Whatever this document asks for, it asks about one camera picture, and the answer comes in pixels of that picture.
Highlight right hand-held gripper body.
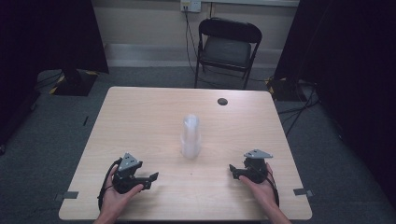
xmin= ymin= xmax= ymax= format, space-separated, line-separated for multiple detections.
xmin=237 ymin=148 xmax=275 ymax=185

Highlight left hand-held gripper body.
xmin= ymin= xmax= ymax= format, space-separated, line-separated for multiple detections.
xmin=111 ymin=151 xmax=148 ymax=195

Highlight stack of clear plastic cups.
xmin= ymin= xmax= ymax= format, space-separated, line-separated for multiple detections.
xmin=180 ymin=113 xmax=202 ymax=160

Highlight person's left hand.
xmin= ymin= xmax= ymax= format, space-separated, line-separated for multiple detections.
xmin=100 ymin=163 xmax=145 ymax=218

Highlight person's right hand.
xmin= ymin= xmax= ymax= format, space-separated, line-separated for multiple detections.
xmin=238 ymin=162 xmax=279 ymax=210

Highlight grey tape piece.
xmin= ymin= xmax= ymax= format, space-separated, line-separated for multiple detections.
xmin=54 ymin=190 xmax=79 ymax=202
xmin=292 ymin=188 xmax=315 ymax=198

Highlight black stand base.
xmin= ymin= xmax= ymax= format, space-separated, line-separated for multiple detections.
xmin=266 ymin=77 xmax=308 ymax=103
xmin=49 ymin=68 xmax=99 ymax=97

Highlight black folding chair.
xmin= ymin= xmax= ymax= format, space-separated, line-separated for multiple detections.
xmin=193 ymin=17 xmax=263 ymax=91

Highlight dark curtain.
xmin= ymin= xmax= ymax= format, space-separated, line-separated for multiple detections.
xmin=273 ymin=0 xmax=396 ymax=208
xmin=0 ymin=0 xmax=110 ymax=147

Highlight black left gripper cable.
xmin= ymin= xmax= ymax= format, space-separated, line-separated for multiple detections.
xmin=97 ymin=157 xmax=123 ymax=212

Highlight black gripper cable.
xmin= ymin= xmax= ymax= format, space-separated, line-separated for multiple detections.
xmin=264 ymin=169 xmax=280 ymax=209
xmin=97 ymin=157 xmax=123 ymax=212

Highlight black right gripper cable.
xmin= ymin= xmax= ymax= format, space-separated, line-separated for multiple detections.
xmin=264 ymin=169 xmax=280 ymax=209

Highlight black floor cables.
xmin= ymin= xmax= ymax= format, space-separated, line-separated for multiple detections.
xmin=276 ymin=79 xmax=322 ymax=138

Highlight white wall cable trunking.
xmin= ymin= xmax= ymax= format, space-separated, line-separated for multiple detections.
xmin=200 ymin=0 xmax=301 ymax=7

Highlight white wall socket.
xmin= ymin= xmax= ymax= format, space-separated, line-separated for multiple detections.
xmin=179 ymin=0 xmax=203 ymax=14

